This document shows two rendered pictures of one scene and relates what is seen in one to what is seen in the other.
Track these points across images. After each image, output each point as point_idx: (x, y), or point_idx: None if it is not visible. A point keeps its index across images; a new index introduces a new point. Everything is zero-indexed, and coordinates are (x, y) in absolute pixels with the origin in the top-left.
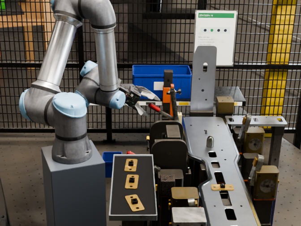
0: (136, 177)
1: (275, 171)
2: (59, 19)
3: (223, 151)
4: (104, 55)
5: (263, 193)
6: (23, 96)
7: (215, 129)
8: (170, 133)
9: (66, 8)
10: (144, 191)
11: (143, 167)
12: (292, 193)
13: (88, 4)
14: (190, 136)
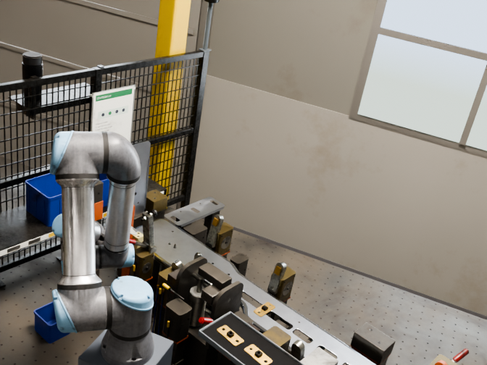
0: (256, 347)
1: (293, 272)
2: (77, 185)
3: (216, 264)
4: (126, 211)
5: (283, 296)
6: (62, 306)
7: (176, 237)
8: (218, 277)
9: (88, 169)
10: (281, 360)
11: (243, 332)
12: None
13: (120, 158)
14: (165, 258)
